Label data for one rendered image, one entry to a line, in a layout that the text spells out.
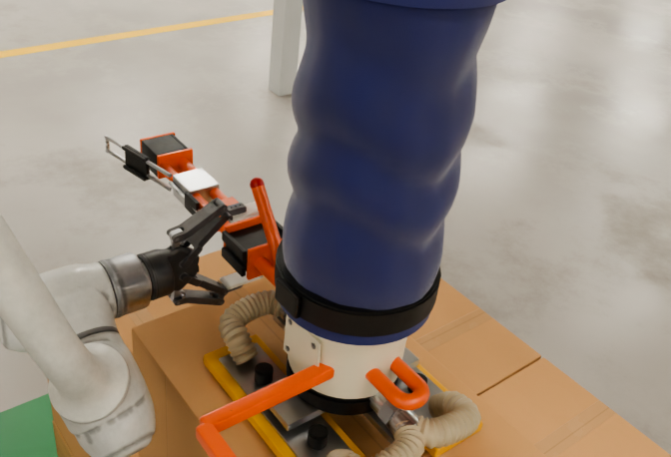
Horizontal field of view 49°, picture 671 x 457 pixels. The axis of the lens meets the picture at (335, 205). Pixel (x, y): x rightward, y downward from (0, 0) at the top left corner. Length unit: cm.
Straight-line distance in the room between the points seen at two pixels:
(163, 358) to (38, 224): 209
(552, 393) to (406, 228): 109
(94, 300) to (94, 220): 218
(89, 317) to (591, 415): 122
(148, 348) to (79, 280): 21
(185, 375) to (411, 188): 53
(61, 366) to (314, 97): 42
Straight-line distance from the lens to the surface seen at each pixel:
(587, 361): 288
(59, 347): 90
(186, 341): 125
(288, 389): 98
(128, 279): 111
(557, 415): 184
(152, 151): 146
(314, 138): 84
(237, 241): 120
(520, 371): 191
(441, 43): 75
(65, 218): 329
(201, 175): 140
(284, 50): 431
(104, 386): 98
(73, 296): 108
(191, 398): 117
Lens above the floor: 180
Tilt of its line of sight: 32 degrees down
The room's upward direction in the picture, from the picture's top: 7 degrees clockwise
